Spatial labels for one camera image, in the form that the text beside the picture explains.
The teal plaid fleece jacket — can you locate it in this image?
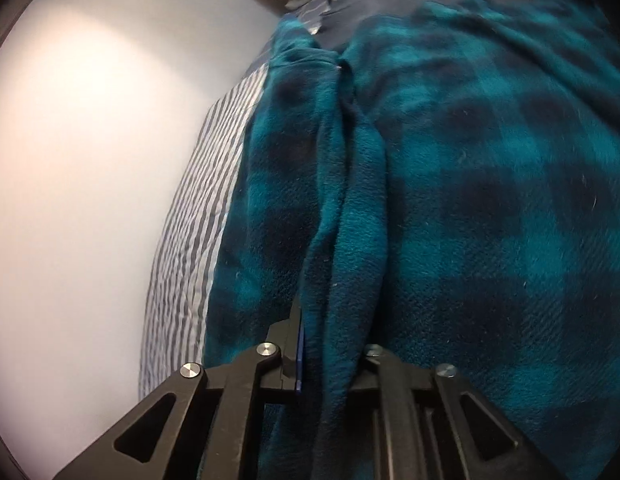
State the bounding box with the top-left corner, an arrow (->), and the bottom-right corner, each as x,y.
202,0 -> 620,480

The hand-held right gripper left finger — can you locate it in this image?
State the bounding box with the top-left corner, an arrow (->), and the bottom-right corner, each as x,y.
52,299 -> 307,480

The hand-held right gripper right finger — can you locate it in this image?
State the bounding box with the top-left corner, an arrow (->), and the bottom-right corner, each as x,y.
350,344 -> 560,480

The blue white striped quilt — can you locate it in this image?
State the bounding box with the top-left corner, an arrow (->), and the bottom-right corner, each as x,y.
139,0 -> 590,401

